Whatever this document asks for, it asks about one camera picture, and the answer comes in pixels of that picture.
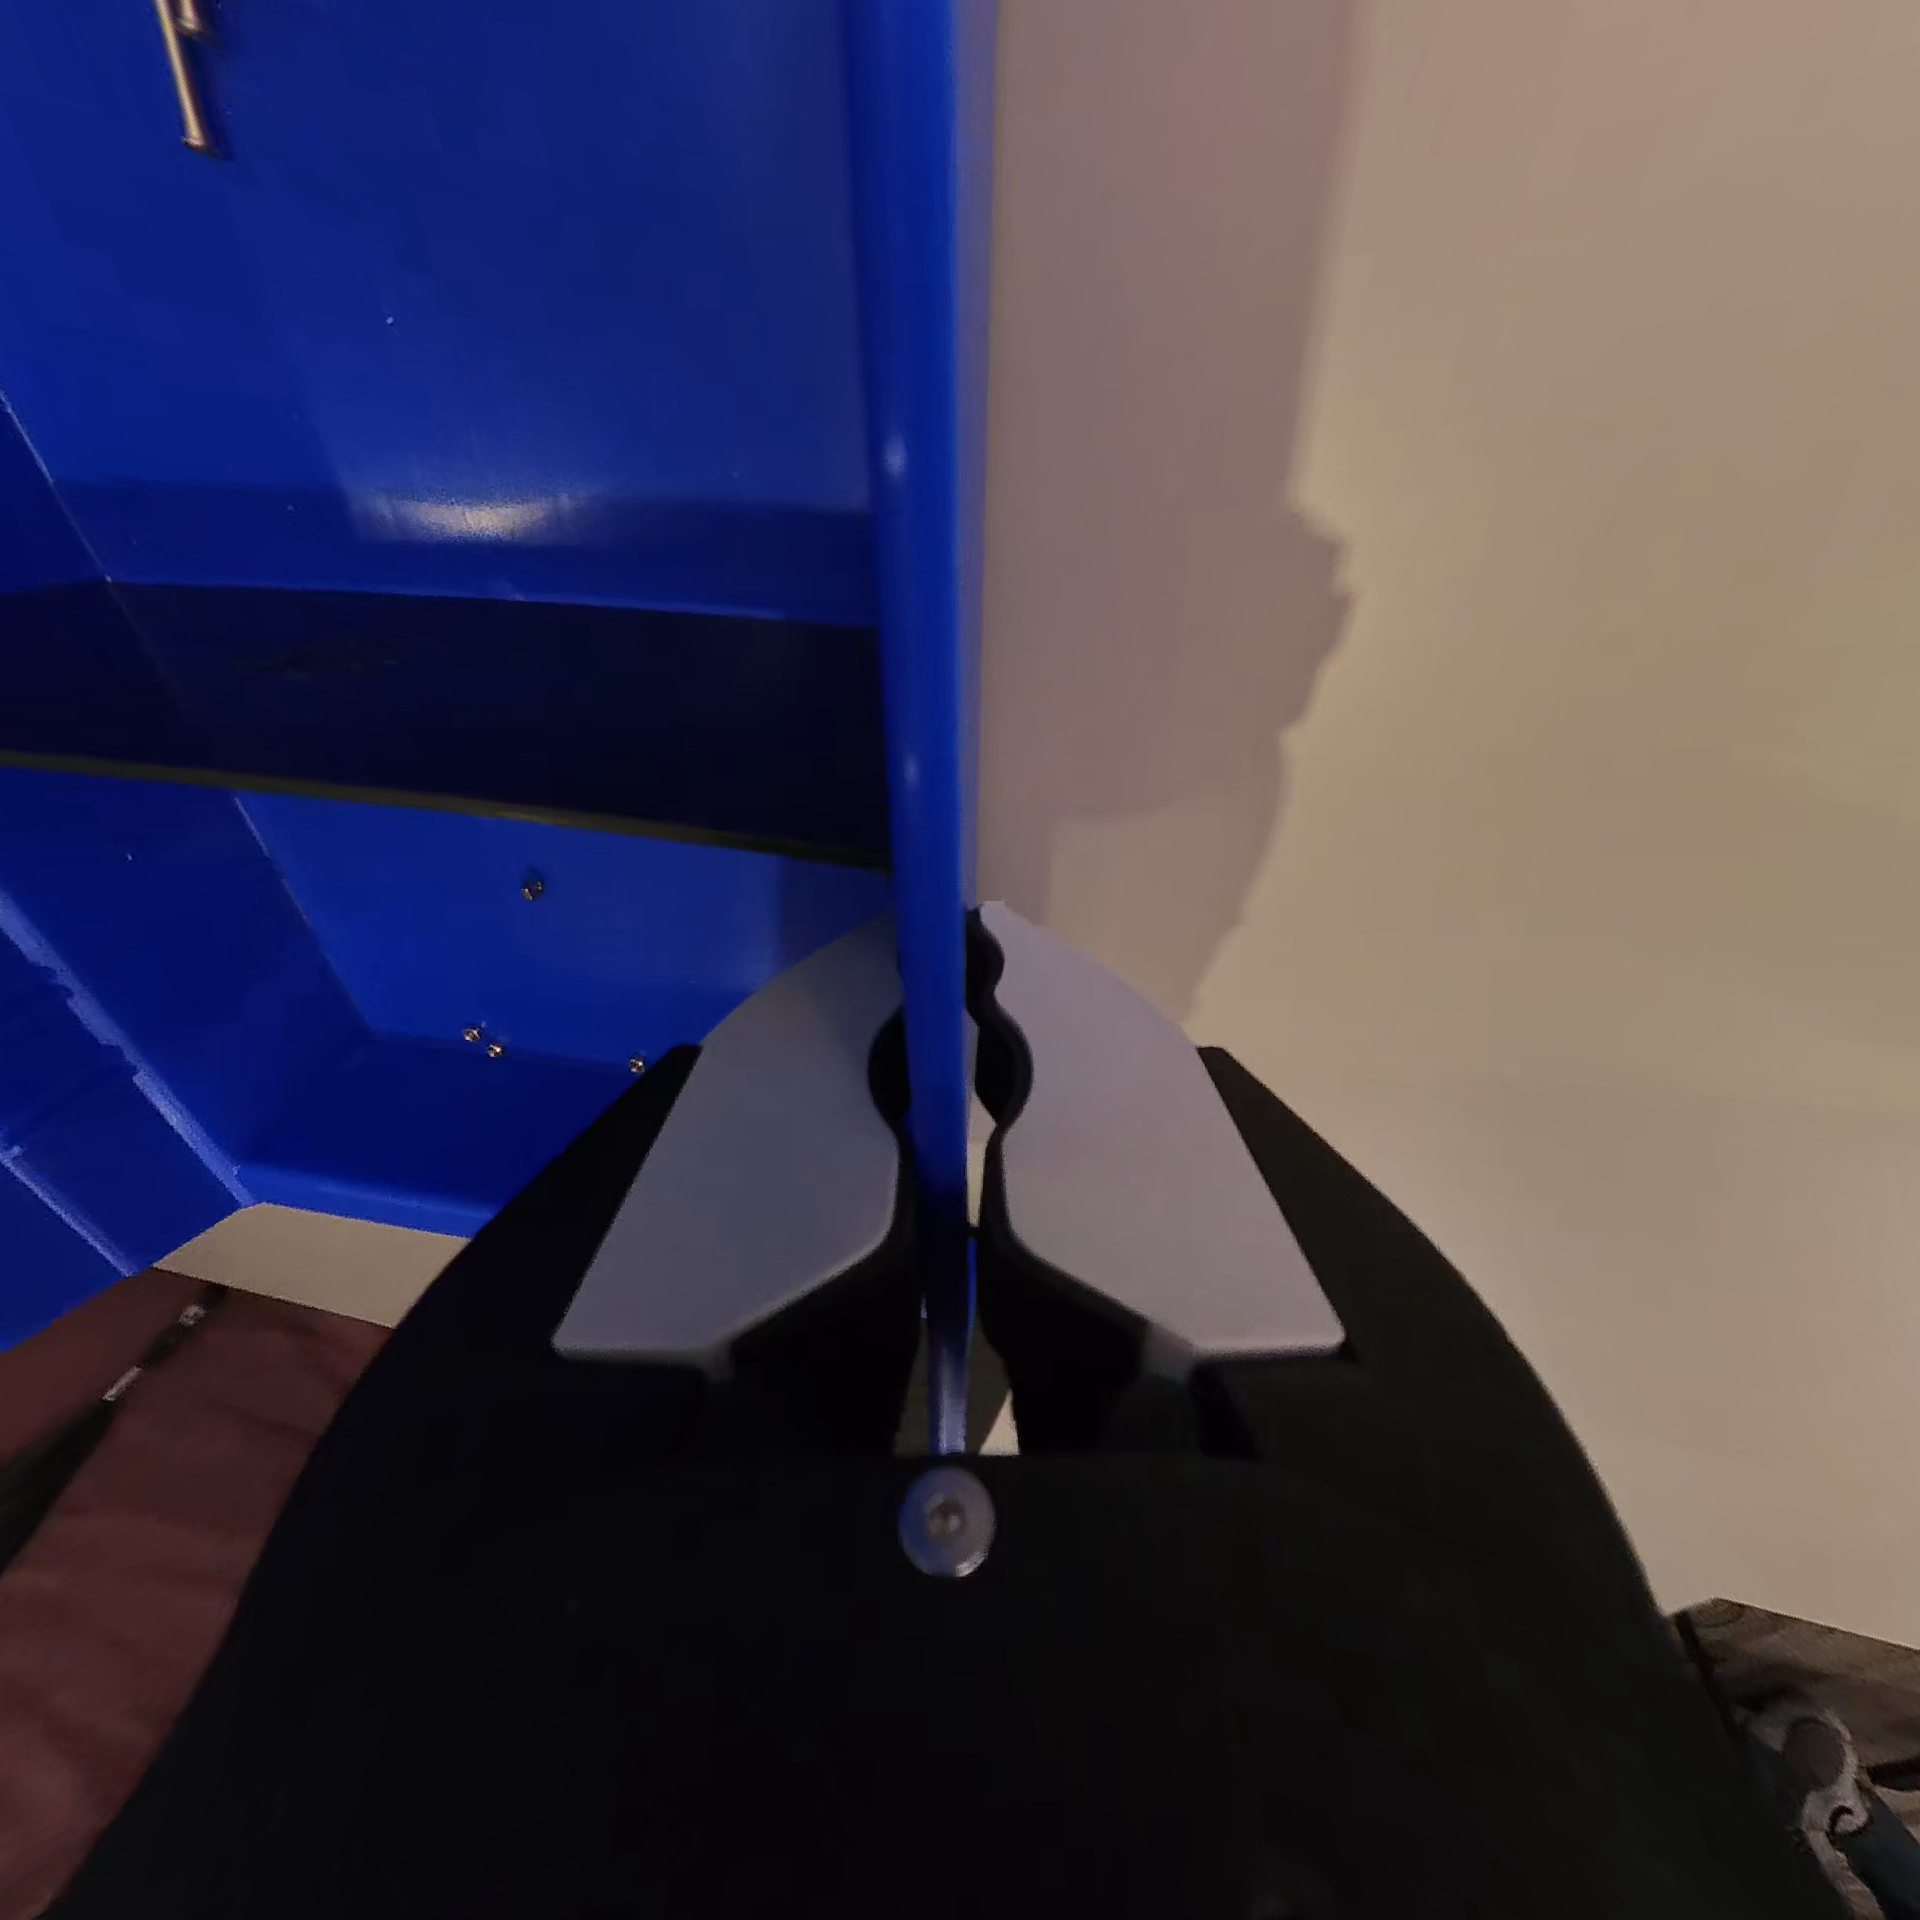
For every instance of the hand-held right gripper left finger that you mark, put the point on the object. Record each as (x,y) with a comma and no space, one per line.
(750,1172)

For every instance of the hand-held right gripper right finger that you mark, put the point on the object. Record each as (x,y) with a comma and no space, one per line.
(1142,1172)

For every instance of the blue divided parts bin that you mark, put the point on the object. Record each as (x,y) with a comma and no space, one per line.
(451,377)

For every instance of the long thin metal bolt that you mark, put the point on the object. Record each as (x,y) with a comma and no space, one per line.
(187,106)

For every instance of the dark bin divider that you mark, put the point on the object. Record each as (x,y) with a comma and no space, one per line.
(451,705)

